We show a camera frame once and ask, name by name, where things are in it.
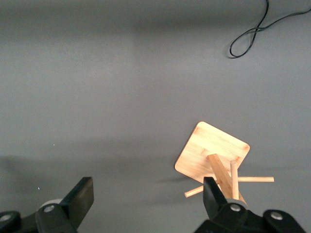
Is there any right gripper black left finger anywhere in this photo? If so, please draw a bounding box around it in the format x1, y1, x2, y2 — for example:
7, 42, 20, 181
0, 177, 94, 233

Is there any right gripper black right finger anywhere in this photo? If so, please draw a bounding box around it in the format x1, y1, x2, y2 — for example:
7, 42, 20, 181
194, 177, 306, 233

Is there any wooden cup rack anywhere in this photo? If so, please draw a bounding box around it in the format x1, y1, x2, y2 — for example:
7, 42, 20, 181
174, 121, 275, 207

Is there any dark grey table mat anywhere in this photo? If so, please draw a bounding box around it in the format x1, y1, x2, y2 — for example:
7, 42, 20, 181
0, 0, 311, 233

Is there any thin loose black cable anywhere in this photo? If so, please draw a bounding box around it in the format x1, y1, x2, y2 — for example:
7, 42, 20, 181
229, 0, 311, 59

